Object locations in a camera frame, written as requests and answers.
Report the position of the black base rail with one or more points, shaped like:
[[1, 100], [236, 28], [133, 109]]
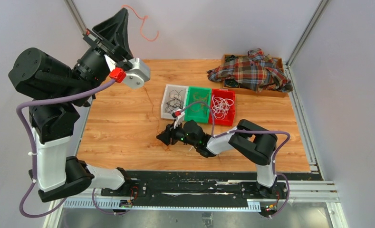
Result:
[[194, 190]]

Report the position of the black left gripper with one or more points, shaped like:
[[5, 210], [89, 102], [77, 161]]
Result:
[[117, 27]]

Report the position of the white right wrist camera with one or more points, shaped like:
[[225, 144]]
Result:
[[178, 116]]

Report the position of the plaid flannel shirt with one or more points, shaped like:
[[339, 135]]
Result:
[[255, 71]]

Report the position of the red plastic bin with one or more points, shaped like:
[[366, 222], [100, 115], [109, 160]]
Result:
[[223, 106]]

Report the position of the green plastic bin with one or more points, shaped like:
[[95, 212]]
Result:
[[198, 112]]

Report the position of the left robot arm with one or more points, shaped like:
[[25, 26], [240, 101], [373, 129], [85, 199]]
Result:
[[56, 90]]

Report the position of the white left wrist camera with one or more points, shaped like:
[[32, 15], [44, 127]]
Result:
[[134, 72]]

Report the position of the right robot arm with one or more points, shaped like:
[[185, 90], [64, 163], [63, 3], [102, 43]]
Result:
[[254, 142]]

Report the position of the white plastic bin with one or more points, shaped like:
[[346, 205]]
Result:
[[174, 97]]

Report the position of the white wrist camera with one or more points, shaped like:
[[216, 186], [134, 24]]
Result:
[[178, 116], [134, 72]]

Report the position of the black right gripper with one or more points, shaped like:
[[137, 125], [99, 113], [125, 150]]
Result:
[[167, 136]]

